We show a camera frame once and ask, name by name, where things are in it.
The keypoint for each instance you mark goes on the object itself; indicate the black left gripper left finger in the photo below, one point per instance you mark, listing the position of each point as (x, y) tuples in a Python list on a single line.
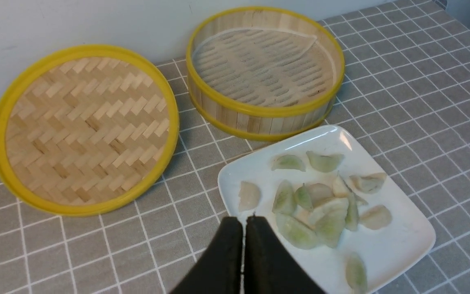
[(218, 271)]

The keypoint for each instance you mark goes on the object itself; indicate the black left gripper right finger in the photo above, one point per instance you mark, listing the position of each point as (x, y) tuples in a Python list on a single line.
[(268, 266)]

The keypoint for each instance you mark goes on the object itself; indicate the white square plate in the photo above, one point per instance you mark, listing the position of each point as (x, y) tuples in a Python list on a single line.
[(387, 253)]

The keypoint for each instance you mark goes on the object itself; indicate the white dumpling centre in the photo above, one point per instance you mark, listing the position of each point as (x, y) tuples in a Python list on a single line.
[(329, 205)]

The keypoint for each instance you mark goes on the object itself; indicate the white dumpling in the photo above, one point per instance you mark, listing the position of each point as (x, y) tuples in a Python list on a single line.
[(369, 184), (329, 205)]

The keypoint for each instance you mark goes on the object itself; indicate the white dumpling right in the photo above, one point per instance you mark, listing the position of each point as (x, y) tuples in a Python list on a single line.
[(369, 184)]

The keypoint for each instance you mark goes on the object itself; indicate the bamboo steamer basket yellow rim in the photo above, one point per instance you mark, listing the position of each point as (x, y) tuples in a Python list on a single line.
[(255, 122)]

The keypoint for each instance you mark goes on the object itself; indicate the woven bamboo steamer lid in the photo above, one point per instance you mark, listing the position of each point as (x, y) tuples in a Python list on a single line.
[(86, 130)]

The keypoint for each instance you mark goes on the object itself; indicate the white steamer liner paper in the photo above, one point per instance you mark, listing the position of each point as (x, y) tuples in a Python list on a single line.
[(266, 67)]

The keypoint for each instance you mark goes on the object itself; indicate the grey checked tablecloth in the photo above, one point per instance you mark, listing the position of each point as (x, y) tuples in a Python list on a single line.
[(406, 99)]

